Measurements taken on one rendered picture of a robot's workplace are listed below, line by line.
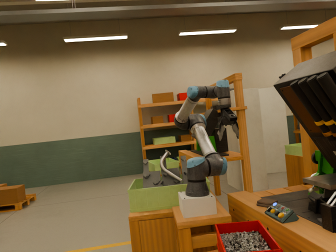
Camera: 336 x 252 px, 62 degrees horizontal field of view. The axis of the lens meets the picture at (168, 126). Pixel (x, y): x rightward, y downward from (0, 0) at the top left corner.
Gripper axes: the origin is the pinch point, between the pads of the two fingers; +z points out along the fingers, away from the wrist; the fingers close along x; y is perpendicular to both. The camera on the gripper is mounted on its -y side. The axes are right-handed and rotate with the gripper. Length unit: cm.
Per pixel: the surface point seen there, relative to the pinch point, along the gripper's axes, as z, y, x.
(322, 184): 17, -61, -10
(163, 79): -146, 679, -99
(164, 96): -89, 626, -86
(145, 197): 40, 52, 49
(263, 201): 36.2, -11.2, -11.7
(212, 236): 56, 1, 16
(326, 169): 16, -41, -29
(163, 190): 36, 49, 35
